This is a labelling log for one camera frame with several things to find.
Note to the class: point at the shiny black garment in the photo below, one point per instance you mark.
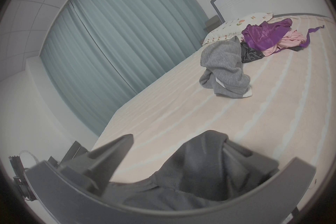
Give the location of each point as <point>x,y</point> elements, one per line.
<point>249,55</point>

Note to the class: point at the pink garment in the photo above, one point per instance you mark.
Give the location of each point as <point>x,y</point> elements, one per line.
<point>291,38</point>

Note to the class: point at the purple garment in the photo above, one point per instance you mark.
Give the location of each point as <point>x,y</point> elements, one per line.
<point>259,34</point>

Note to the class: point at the blue-green curtain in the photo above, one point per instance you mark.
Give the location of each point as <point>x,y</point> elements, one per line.
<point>86,70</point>
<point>136,13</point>

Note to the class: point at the grey bedside table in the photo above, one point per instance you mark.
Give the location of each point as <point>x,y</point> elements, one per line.
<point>211,24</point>

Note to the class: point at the black T-shirt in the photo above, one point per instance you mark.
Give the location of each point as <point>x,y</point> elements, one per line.
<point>199,165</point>

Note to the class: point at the black chest of drawers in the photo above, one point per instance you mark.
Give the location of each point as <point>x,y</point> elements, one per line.
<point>74,150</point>

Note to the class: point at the bed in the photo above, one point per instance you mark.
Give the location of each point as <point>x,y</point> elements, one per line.
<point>262,102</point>

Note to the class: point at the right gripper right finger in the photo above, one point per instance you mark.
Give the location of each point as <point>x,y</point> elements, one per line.
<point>262,165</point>

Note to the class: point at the white printed pillow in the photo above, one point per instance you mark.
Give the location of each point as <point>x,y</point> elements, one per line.
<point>223,30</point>

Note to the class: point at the grey garment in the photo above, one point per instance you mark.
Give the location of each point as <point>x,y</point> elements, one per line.
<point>223,60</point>

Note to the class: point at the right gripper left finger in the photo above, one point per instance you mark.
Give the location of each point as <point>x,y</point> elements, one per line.
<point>105,162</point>

